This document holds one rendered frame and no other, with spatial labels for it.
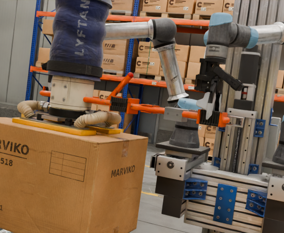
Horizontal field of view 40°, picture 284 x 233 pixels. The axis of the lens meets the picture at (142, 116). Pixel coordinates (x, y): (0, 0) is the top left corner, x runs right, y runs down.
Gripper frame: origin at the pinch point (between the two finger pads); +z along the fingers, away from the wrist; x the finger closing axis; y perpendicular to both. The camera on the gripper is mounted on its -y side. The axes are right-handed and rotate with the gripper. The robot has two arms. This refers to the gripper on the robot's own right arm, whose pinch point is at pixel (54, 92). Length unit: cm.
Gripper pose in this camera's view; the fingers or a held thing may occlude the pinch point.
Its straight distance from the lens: 203.9
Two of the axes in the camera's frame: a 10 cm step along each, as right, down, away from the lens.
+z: -1.3, 9.9, 0.6
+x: 4.5, 0.0, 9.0
